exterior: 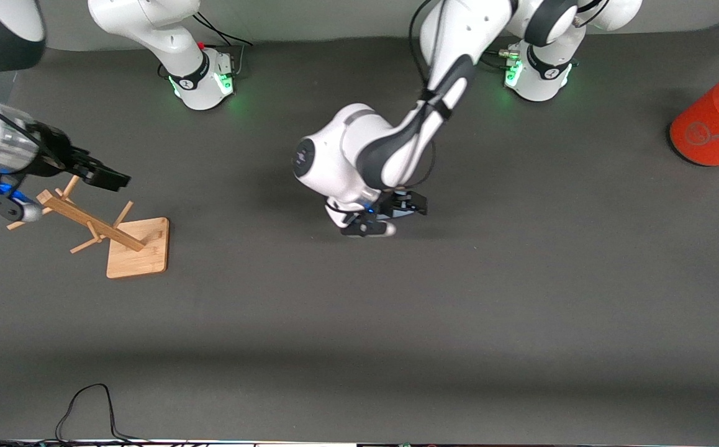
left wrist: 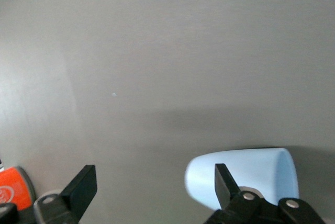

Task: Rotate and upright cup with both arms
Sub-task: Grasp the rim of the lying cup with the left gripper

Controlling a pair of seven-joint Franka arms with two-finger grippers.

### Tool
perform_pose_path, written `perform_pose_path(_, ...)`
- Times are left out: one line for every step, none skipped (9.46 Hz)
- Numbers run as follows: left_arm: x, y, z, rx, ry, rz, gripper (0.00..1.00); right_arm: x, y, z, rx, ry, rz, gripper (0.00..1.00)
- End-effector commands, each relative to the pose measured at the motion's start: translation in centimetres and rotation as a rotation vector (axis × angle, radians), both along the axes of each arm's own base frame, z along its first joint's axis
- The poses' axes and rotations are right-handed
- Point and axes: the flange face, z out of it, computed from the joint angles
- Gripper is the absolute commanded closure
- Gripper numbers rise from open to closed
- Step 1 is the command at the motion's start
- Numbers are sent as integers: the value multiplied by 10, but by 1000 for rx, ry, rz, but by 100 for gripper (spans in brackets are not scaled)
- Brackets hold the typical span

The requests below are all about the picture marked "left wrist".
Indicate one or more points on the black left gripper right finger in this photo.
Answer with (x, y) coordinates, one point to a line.
(235, 203)

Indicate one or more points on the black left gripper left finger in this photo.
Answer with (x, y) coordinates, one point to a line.
(78, 190)

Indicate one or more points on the light blue plastic cup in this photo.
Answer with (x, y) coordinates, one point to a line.
(248, 171)

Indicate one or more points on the orange can with grey lid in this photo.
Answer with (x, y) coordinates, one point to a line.
(14, 187)

